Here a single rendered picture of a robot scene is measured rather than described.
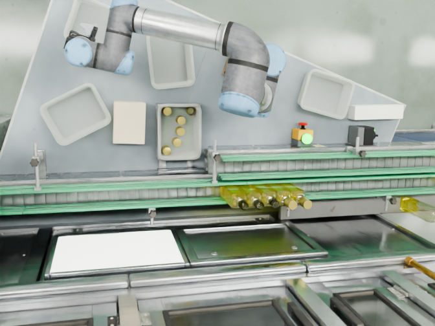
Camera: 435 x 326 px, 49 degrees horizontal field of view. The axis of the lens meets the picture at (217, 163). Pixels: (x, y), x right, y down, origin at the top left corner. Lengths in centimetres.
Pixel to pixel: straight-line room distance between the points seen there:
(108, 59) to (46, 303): 69
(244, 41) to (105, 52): 40
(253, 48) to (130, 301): 76
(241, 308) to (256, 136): 91
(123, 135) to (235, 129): 48
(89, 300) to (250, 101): 70
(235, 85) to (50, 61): 87
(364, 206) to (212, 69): 89
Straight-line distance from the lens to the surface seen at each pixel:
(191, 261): 151
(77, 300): 140
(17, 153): 198
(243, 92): 129
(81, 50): 140
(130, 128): 187
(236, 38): 132
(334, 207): 212
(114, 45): 142
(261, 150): 193
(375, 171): 209
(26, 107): 195
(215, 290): 143
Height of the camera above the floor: 268
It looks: 72 degrees down
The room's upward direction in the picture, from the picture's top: 129 degrees clockwise
